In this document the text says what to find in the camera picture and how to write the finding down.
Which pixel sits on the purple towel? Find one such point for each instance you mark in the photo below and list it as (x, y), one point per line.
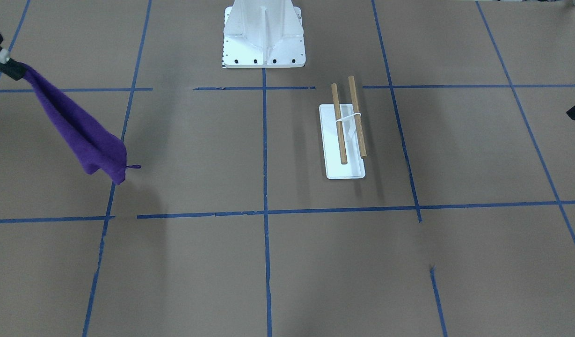
(95, 148)

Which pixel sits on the wooden rack rod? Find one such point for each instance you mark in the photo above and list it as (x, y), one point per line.
(338, 115)
(356, 108)

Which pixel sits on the white rack base tray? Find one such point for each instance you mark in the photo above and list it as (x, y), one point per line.
(355, 169)

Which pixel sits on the white rack support bracket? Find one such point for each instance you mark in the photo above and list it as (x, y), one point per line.
(350, 128)

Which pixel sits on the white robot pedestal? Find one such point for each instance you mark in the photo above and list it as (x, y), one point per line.
(263, 34)

